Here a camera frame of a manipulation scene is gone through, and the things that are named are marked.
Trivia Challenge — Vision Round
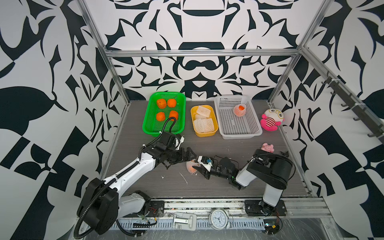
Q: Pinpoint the small black toy figure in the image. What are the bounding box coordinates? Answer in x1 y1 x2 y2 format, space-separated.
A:
281 151 290 158

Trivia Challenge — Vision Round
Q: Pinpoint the small pink plush toy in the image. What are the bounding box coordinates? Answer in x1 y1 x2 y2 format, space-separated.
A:
261 143 275 153

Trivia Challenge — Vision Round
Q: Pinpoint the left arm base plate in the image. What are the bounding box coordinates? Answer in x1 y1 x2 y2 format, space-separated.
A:
124 200 165 218

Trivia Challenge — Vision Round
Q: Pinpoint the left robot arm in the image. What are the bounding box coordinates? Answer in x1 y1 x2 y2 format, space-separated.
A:
74 132 197 240

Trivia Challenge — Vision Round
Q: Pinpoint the green plastic basket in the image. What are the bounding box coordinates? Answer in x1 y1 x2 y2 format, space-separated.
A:
141 91 187 138

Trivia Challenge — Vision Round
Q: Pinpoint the yellow plastic tray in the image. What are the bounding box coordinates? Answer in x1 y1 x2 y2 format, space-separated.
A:
191 105 219 138

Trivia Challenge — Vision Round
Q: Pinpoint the white foam net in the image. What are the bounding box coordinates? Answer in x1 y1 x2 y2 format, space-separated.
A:
197 106 211 118
194 118 215 134

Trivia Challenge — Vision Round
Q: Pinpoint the orange toy fruit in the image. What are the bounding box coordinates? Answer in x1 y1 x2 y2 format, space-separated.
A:
156 99 167 109

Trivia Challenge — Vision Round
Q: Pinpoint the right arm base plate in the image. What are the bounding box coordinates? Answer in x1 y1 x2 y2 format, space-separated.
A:
244 200 287 217

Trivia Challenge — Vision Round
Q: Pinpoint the white analog clock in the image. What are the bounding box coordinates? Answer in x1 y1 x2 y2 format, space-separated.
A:
209 209 230 231

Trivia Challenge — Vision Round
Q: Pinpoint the white perforated plastic basket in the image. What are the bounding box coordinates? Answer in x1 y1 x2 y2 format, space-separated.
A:
214 95 263 140

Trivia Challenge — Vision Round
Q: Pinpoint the black hook rail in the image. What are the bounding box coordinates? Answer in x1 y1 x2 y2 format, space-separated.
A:
322 71 384 145

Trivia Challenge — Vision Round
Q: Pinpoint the small green circuit board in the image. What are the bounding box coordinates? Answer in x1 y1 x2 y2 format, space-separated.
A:
262 218 282 236

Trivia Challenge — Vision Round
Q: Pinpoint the pink white plush toy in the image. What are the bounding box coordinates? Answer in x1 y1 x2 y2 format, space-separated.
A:
260 109 285 132

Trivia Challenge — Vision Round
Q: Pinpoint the left black corrugated cable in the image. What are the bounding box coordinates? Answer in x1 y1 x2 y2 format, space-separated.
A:
73 116 178 240

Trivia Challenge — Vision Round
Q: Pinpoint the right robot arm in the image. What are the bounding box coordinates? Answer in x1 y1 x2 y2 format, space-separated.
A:
193 149 295 216

